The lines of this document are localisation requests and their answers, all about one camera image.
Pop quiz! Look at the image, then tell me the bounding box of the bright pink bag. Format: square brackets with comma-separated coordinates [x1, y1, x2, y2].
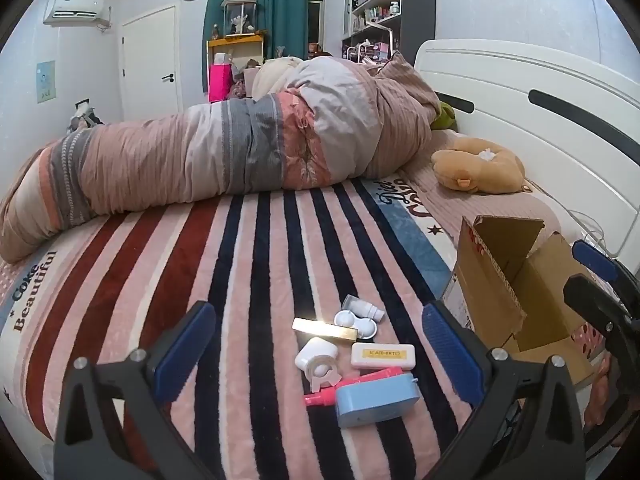
[208, 63, 234, 103]

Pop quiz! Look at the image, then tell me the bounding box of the white box with yellow label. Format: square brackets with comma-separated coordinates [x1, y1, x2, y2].
[351, 342, 417, 371]

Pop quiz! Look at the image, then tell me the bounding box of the teal curtain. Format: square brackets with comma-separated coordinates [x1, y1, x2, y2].
[202, 0, 309, 93]

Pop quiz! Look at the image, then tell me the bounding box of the light blue wall poster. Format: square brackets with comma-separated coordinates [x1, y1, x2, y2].
[36, 60, 57, 104]

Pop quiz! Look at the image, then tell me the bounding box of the white contact lens case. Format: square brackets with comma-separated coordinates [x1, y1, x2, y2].
[333, 310, 379, 339]

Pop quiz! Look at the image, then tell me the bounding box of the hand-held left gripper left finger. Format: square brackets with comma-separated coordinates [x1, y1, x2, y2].
[52, 301, 226, 480]

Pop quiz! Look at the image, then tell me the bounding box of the striped plush blanket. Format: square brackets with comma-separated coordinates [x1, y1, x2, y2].
[0, 175, 476, 480]

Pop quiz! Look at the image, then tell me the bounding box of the white bed headboard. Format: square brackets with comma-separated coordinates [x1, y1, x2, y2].
[413, 38, 640, 281]

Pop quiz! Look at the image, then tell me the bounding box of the pink ribbed pillow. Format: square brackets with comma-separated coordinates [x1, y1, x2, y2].
[400, 129, 563, 253]

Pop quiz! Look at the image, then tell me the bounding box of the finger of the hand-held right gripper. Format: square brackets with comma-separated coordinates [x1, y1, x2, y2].
[571, 239, 640, 313]
[563, 273, 632, 333]

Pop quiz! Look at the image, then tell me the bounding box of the white door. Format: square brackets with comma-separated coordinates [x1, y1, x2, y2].
[120, 6, 182, 123]

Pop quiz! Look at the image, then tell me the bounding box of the white charging cable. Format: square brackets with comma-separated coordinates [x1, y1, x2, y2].
[525, 177, 623, 261]

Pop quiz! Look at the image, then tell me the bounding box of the gold rectangular box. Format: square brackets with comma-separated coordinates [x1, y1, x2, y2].
[292, 317, 361, 345]

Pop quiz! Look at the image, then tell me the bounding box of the pink grey rolled quilt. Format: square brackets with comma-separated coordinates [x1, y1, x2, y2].
[0, 51, 442, 264]

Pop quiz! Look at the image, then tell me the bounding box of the brown cardboard box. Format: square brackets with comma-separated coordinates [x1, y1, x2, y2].
[440, 215, 601, 386]

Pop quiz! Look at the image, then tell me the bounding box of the dark bookshelf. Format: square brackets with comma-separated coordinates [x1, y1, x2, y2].
[341, 0, 403, 63]

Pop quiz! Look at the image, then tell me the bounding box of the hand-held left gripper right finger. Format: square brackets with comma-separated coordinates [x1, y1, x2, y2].
[421, 301, 587, 480]

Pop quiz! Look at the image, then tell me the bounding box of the light blue plastic case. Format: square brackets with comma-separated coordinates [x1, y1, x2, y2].
[334, 372, 422, 429]

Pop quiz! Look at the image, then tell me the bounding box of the pink red tube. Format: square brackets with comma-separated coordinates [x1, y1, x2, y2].
[305, 367, 404, 407]

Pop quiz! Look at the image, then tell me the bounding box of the white air conditioner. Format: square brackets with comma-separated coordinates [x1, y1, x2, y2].
[43, 0, 113, 30]

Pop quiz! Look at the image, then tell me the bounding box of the glass display case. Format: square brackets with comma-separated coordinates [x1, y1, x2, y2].
[220, 0, 259, 37]

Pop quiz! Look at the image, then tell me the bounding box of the white tape dispenser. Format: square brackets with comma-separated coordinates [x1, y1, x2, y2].
[295, 337, 342, 394]

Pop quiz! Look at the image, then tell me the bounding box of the tan plush toy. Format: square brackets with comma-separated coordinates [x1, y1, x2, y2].
[431, 137, 526, 196]

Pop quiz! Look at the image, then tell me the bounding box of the small white plastic bottle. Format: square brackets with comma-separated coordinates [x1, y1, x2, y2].
[342, 294, 386, 322]

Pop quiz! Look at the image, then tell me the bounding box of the green plush toy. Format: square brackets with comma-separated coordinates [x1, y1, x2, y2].
[431, 101, 458, 131]

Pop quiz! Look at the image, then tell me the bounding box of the yellow shelf unit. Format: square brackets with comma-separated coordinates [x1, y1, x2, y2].
[206, 31, 268, 103]

